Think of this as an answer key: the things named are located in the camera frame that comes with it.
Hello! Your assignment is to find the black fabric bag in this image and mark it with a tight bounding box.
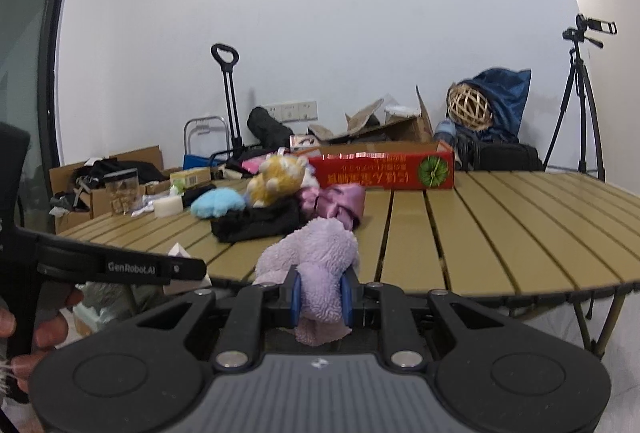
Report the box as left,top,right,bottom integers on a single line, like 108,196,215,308
247,107,294,148

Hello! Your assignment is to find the pale green plastic bag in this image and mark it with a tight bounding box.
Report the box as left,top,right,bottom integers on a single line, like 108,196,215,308
75,283,138,334

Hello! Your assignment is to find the small yellow box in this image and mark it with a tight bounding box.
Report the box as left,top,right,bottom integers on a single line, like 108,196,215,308
169,167,212,192

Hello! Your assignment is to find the blue plush toy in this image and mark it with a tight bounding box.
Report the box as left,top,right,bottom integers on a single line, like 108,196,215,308
191,189,247,220

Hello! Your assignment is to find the clear jar with black lid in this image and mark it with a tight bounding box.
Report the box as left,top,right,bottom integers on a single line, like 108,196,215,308
103,169,142,217

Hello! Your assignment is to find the pink satin cloth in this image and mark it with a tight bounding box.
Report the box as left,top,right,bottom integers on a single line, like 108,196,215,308
299,184,367,230

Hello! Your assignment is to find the dark framed glass door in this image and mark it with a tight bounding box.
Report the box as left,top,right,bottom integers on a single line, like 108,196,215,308
0,0,77,234

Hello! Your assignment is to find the rattan ball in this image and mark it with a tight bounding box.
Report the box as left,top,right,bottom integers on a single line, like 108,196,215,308
446,83,494,132

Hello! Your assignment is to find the black clothes pile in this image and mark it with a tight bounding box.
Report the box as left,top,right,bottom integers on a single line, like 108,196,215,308
75,158,168,186

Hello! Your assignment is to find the white wedge sponge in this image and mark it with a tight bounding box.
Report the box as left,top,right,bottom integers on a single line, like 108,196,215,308
166,243,214,296

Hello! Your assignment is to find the tan folding slat table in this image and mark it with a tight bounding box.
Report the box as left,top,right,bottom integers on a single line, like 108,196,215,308
57,170,640,349

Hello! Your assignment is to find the black cloth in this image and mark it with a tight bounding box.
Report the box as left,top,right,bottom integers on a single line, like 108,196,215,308
210,200,307,244
181,183,219,208

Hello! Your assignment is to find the black folding wagon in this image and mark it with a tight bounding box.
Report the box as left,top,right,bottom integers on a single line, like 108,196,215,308
211,44,247,162

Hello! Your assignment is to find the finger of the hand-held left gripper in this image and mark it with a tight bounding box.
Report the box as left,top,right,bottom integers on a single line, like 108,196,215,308
20,227,207,285

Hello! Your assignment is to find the black luggage bag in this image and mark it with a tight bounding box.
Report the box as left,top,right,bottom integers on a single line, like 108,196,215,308
455,135,545,172

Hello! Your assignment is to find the person's left hand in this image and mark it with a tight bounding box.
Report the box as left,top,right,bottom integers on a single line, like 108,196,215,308
0,288,85,395

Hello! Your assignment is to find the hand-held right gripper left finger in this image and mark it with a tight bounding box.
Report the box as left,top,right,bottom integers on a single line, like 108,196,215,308
127,265,303,371

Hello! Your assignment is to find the white round sponge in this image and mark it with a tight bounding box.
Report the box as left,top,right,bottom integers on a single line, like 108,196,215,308
153,196,184,220

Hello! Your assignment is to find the white wall socket panel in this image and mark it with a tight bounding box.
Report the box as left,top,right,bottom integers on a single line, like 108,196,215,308
264,100,319,122

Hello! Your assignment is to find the red cardboard box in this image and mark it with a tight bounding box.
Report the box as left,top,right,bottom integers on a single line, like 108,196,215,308
306,144,456,190

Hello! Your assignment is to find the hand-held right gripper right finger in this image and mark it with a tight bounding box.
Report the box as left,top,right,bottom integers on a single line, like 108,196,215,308
340,268,511,371

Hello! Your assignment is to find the yellow plush toy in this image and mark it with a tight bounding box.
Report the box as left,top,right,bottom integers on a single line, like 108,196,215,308
246,154,312,208

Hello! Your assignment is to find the brown cardboard box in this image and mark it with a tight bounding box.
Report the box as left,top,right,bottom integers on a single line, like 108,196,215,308
142,167,183,196
49,145,166,234

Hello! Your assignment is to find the lilac fluffy cloth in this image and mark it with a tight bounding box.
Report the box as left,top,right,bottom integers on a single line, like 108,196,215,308
252,218,361,346

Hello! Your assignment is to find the open cardboard box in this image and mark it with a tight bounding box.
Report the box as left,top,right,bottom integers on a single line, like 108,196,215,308
320,85,436,146

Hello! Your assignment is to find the black tripod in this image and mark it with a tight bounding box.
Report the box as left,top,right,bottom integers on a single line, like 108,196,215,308
543,40,607,182

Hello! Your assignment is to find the dark blue cloth bag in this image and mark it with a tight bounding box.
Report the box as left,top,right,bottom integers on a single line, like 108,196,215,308
452,68,532,144

